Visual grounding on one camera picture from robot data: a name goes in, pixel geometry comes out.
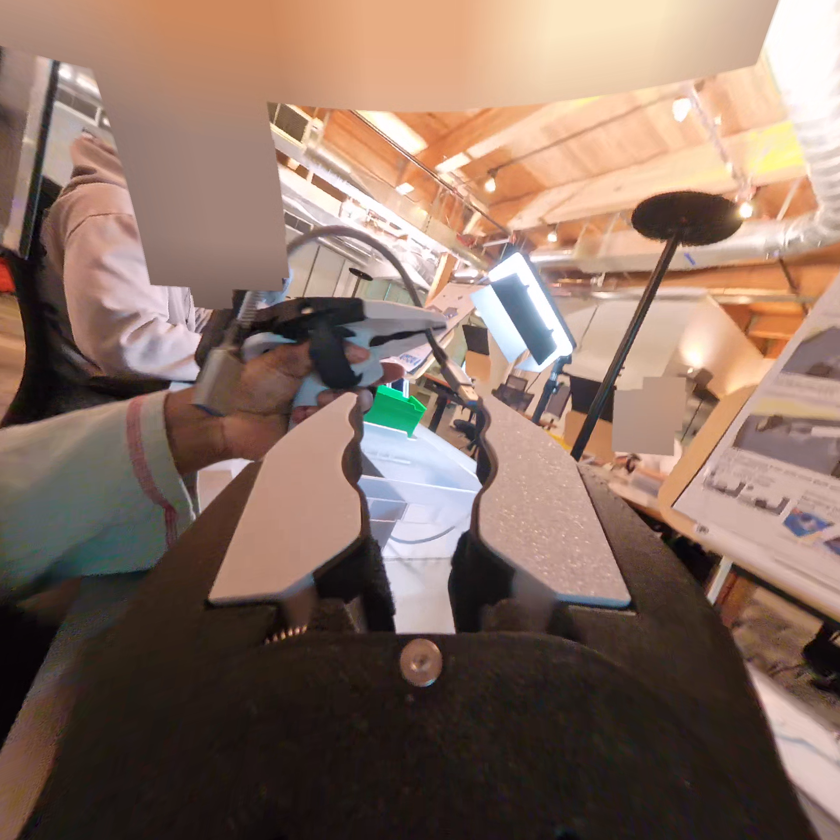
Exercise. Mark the green plastic bin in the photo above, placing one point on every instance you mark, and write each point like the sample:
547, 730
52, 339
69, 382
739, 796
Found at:
394, 410

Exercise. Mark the clear plastic bin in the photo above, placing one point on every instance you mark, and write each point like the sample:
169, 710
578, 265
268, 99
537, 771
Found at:
420, 472

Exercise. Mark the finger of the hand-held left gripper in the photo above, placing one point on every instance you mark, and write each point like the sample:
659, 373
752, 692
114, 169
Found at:
400, 317
394, 339

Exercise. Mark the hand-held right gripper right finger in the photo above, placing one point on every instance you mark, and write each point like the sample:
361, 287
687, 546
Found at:
544, 525

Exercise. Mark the white board stand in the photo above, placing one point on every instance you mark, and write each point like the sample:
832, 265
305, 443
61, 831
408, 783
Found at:
718, 577

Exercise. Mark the person's left forearm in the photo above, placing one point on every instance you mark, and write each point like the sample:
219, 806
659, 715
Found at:
79, 485

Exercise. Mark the person's left hand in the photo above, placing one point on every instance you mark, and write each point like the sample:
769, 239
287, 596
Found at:
249, 394

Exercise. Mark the printed instruction sheet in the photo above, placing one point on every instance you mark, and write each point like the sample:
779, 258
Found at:
787, 426

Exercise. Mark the led panel light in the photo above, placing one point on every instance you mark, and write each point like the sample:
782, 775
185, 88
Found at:
505, 289

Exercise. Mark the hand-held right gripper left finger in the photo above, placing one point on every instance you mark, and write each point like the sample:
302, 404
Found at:
295, 518

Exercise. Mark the black disc on pole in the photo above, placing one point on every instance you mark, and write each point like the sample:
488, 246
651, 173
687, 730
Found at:
686, 220

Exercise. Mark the silver ventilation duct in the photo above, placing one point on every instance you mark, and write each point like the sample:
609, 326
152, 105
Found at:
814, 131

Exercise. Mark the wooden display board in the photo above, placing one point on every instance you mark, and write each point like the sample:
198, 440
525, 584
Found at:
727, 412

